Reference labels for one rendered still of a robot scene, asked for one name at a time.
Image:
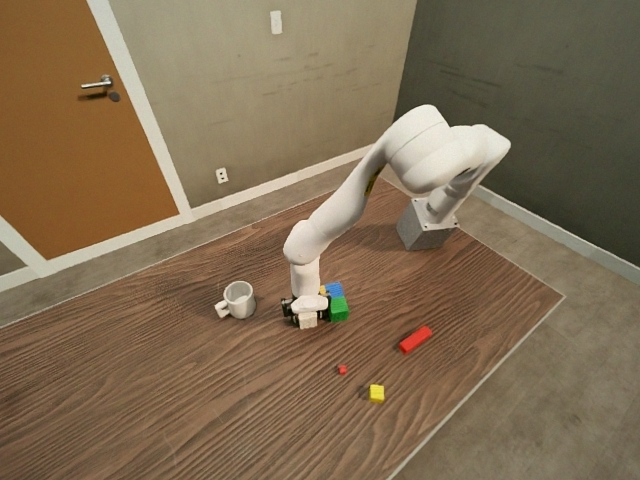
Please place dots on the blue cube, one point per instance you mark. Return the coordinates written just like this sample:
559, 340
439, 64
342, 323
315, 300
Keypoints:
335, 290

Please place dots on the white mug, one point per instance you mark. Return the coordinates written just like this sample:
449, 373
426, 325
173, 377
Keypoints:
237, 292

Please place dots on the red rectangular block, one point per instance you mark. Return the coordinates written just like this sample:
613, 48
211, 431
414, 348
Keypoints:
414, 340

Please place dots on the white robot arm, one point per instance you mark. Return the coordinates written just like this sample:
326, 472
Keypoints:
425, 155

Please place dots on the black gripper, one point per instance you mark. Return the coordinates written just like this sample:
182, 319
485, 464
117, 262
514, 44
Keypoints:
286, 304

